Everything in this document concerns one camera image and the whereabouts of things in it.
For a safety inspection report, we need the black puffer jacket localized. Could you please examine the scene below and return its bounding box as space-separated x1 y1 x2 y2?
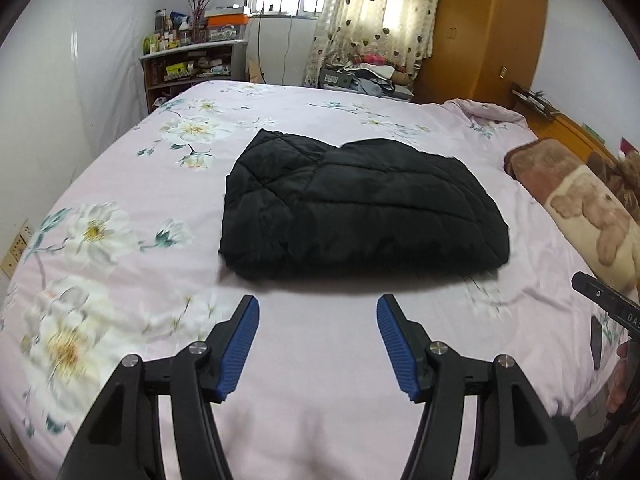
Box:
219 129 510 280

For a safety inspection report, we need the pile of clothes by curtain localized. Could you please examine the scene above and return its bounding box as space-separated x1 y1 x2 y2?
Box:
317 61 414 102

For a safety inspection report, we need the person's right hand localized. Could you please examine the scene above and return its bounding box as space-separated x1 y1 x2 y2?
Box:
605 340 630 414

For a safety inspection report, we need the brown teddy bear blanket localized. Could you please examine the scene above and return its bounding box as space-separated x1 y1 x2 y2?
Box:
504 139 639 295

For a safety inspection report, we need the pink floral bed sheet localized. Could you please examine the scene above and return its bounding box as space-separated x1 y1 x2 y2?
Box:
1 82 625 479

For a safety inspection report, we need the wooden headboard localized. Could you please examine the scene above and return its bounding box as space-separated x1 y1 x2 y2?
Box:
511 84 620 162

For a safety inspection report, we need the orange wooden wardrobe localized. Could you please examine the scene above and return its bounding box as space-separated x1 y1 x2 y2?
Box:
413 0 548 108

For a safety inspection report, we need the wooden bookshelf with clutter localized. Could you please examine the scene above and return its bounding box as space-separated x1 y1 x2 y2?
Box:
140 39 248 113

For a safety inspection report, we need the heart pattern curtain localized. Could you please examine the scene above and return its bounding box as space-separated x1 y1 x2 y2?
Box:
303 0 438 88

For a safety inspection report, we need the orange plastic box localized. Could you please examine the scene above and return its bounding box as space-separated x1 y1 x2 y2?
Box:
205 6 250 42

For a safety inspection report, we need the wall power socket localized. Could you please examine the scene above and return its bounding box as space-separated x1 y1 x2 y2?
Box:
1 220 34 280

